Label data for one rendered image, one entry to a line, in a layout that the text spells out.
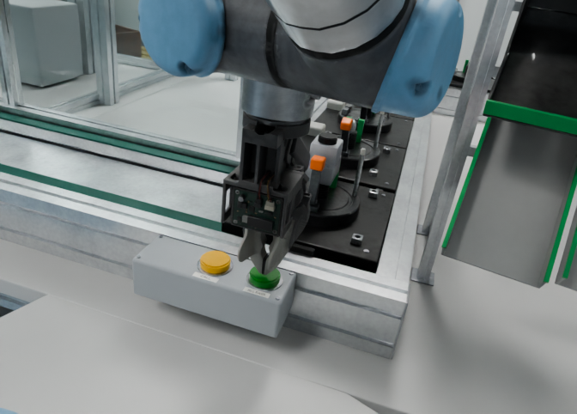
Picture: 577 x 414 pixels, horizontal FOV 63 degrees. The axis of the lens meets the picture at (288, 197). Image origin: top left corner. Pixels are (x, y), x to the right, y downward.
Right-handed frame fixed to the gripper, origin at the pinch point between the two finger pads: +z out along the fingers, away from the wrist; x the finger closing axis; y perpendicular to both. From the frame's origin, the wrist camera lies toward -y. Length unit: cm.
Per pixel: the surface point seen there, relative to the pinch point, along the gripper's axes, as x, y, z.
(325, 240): 5.4, -11.5, 1.9
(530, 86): 27.0, -20.7, -23.2
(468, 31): 38, -377, 5
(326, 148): 1.9, -19.5, -9.3
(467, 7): 32, -379, -13
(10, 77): -73, -35, -4
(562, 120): 30.0, -12.5, -21.5
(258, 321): 0.9, 3.5, 6.8
